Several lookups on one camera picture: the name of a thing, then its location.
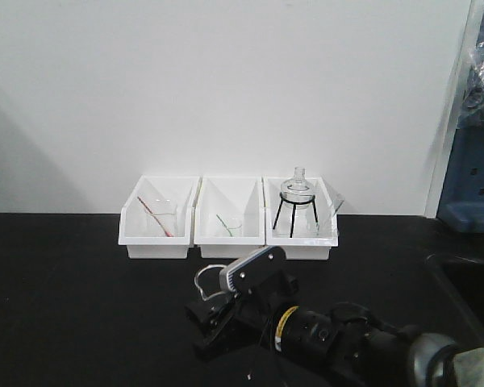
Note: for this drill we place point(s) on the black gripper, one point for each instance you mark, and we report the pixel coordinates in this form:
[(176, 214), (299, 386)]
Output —
[(242, 322)]

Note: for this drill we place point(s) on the glass flask on tripod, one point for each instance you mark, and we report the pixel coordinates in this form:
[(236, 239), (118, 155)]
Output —
[(297, 189)]

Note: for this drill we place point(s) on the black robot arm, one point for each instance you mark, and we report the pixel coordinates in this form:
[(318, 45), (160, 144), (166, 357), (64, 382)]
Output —
[(348, 346)]

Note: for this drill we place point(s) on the white bin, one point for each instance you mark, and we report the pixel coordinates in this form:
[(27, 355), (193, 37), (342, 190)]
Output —
[(231, 197), (316, 247), (172, 199)]

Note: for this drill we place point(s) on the white bin middle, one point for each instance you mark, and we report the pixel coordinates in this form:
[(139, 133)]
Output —
[(231, 197)]

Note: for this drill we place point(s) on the white bin left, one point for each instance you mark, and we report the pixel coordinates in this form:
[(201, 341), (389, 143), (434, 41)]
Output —
[(172, 199)]

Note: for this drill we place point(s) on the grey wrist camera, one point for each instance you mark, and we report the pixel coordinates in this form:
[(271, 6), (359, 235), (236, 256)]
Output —
[(259, 272)]

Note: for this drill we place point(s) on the white bin right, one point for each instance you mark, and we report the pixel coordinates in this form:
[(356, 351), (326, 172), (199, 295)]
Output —
[(316, 247)]

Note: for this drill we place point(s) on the black wire tripod stand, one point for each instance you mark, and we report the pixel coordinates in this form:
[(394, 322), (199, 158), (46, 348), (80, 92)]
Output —
[(296, 217)]

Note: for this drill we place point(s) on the small glass beaker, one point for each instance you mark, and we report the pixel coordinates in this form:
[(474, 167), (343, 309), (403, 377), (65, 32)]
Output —
[(239, 228)]

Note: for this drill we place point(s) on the clear glass beaker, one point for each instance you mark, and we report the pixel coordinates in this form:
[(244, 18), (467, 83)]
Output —
[(215, 283)]

